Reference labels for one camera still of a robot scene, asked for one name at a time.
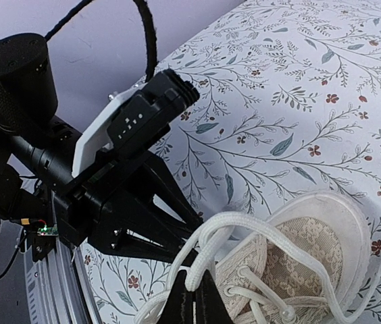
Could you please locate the floral patterned table mat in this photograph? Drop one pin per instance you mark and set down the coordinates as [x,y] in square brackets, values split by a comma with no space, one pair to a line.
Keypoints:
[290,103]

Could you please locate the cream white sneaker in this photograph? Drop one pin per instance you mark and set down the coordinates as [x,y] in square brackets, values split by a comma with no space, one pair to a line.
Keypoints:
[305,264]

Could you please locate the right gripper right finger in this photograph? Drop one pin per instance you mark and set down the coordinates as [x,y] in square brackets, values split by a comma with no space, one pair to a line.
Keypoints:
[209,307]

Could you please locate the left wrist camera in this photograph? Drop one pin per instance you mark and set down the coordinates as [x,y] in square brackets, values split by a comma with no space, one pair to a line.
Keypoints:
[134,119]

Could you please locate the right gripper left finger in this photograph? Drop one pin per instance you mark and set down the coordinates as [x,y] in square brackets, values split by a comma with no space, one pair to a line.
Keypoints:
[179,305]

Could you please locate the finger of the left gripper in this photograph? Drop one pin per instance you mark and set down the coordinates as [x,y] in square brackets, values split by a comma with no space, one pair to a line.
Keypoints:
[156,237]
[161,183]

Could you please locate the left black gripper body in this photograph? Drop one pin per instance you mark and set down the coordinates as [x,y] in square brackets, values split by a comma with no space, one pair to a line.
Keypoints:
[37,189]

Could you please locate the aluminium front rail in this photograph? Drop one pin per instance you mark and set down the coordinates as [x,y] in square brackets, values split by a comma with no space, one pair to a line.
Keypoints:
[53,290]

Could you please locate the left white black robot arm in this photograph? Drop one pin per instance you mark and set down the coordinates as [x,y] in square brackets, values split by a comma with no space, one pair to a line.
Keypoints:
[103,186]

